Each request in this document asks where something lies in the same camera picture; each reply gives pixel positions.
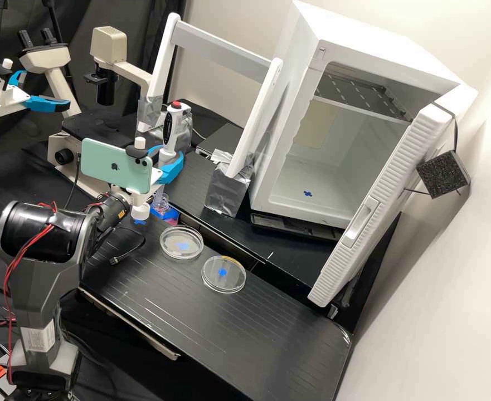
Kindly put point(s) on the petri dish lid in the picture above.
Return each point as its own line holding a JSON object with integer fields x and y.
{"x": 223, "y": 274}

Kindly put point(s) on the left phone holder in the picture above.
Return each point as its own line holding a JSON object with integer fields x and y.
{"x": 7, "y": 63}

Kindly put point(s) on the black platform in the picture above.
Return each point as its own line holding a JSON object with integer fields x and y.
{"x": 228, "y": 334}
{"x": 278, "y": 255}
{"x": 224, "y": 138}

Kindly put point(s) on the petri dish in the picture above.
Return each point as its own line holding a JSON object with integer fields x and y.
{"x": 181, "y": 243}

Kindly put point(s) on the right wrist camera phone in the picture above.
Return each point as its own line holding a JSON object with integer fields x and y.
{"x": 111, "y": 165}

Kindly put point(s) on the white cap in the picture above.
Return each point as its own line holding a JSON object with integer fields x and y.
{"x": 140, "y": 214}

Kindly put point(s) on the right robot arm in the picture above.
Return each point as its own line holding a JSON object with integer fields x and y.
{"x": 40, "y": 267}

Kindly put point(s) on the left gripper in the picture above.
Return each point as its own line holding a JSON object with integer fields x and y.
{"x": 7, "y": 98}

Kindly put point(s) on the cream microscope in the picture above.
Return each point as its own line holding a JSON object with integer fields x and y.
{"x": 57, "y": 87}

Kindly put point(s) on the white pipette stand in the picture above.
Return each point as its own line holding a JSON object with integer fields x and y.
{"x": 212, "y": 52}

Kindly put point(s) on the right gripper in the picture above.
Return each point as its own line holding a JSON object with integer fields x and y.
{"x": 140, "y": 199}

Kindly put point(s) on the pipette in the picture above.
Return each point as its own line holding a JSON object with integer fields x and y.
{"x": 173, "y": 125}

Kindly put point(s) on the small bottle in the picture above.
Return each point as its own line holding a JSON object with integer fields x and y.
{"x": 161, "y": 200}

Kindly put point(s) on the incubator door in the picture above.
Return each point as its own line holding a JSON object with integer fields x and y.
{"x": 379, "y": 209}

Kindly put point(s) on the white incubator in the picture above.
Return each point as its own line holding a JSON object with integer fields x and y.
{"x": 303, "y": 104}

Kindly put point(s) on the blue bottle holder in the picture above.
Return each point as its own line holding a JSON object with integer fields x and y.
{"x": 168, "y": 217}

